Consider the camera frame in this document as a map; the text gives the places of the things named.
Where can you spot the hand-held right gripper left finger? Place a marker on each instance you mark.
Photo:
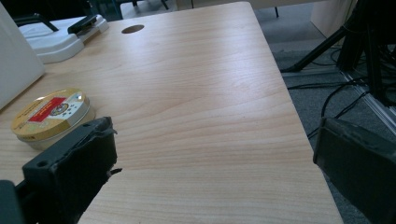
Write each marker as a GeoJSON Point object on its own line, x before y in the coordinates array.
{"type": "Point", "coordinates": [71, 165]}

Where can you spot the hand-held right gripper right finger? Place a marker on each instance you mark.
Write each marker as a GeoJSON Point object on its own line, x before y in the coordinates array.
{"type": "Point", "coordinates": [358, 161]}

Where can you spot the round gold tin red label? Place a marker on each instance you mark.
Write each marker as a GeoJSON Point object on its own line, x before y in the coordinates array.
{"type": "Point", "coordinates": [49, 115]}

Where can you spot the black tripod stand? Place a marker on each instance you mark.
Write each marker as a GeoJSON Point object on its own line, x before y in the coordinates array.
{"type": "Point", "coordinates": [370, 46]}

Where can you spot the white flat panel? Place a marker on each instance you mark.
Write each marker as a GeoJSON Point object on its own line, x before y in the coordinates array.
{"type": "Point", "coordinates": [15, 62]}

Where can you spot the black stand leg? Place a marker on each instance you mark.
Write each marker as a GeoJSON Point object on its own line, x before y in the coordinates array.
{"type": "Point", "coordinates": [314, 51]}

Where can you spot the white plastic base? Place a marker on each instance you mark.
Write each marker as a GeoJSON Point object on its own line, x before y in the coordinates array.
{"type": "Point", "coordinates": [59, 39]}

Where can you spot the black clip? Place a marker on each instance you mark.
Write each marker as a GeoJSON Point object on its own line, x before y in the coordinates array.
{"type": "Point", "coordinates": [82, 24]}

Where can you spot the beige cabinet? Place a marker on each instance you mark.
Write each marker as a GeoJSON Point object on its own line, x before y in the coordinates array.
{"type": "Point", "coordinates": [331, 15]}

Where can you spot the aluminium floor rail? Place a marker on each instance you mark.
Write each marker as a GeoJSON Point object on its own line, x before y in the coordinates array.
{"type": "Point", "coordinates": [373, 102]}

